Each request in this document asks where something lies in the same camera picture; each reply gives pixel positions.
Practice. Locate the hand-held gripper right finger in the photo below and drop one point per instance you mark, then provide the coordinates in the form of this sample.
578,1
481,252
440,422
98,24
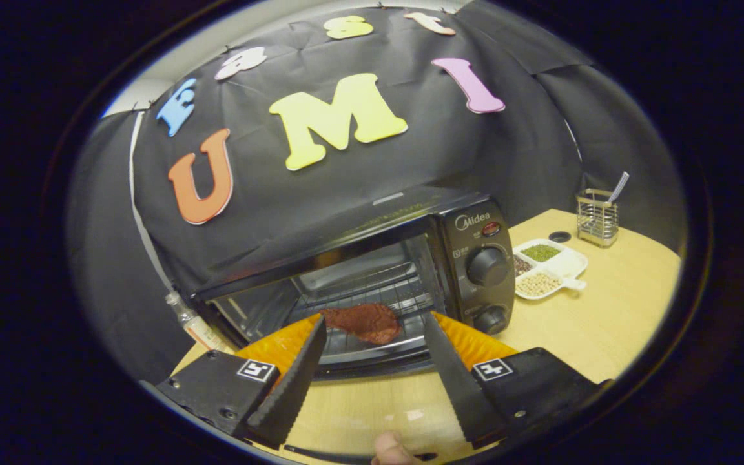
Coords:
459,387

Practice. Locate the small clear bottle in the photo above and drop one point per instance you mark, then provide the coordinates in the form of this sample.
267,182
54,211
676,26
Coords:
194,323

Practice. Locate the small black round cap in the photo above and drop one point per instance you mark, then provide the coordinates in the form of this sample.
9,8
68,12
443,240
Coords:
559,236

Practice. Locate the black toaster oven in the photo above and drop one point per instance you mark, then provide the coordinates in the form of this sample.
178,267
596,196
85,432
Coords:
475,232

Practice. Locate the white divided dish with grains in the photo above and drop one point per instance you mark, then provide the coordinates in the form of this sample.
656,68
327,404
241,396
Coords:
562,265

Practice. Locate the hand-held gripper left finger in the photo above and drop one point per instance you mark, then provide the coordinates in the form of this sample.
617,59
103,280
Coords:
288,394

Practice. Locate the brown meat piece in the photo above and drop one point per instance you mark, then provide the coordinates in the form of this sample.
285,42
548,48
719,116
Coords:
365,321

